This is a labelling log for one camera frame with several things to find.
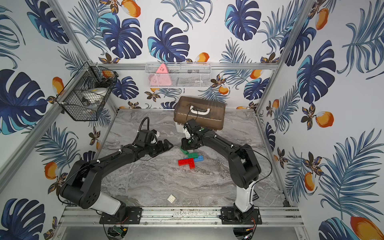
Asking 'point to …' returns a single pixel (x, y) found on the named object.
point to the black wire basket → (78, 107)
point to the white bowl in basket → (96, 94)
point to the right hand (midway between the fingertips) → (184, 146)
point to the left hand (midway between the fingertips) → (168, 145)
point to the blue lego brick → (200, 158)
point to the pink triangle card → (161, 77)
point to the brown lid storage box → (210, 115)
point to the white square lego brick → (171, 198)
